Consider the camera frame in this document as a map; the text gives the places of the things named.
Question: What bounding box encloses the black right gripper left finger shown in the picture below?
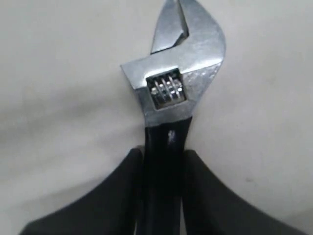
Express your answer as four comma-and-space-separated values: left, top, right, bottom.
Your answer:
21, 148, 143, 235

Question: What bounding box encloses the adjustable wrench black handle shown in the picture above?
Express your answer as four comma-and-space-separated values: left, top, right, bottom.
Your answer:
121, 0, 226, 235

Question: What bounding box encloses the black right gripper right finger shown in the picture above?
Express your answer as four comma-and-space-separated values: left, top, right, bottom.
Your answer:
182, 150, 303, 235

